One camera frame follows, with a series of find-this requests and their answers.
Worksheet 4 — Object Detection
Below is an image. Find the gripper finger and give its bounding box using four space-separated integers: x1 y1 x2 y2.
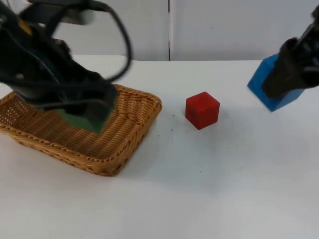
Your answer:
262 37 307 100
65 101 108 123
99 83 119 113

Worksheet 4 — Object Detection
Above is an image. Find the green cube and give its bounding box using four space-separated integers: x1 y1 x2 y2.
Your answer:
56 98 117 134

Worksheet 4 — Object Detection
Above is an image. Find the blue cube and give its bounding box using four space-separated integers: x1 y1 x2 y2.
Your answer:
246 53 306 113

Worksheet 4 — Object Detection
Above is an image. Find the pale brown wicker basket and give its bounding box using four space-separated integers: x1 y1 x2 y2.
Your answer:
0 83 163 177

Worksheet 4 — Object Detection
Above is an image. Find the red cube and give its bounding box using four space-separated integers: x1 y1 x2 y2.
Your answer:
185 91 221 131

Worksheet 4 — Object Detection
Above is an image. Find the black cable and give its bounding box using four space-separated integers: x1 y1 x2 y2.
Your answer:
86 0 134 84

